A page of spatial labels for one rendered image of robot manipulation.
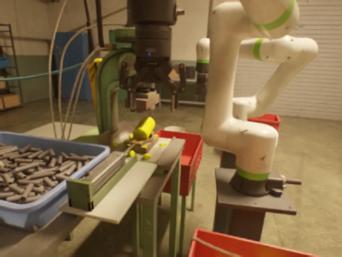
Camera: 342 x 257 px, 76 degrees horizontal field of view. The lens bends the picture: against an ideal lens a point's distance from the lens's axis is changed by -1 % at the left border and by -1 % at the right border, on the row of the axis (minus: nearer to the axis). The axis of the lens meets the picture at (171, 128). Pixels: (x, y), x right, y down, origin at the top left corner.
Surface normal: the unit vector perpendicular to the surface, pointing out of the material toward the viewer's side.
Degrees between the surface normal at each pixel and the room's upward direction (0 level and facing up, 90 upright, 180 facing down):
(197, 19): 90
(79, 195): 90
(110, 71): 90
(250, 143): 89
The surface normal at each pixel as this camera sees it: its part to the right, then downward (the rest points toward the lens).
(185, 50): -0.25, 0.29
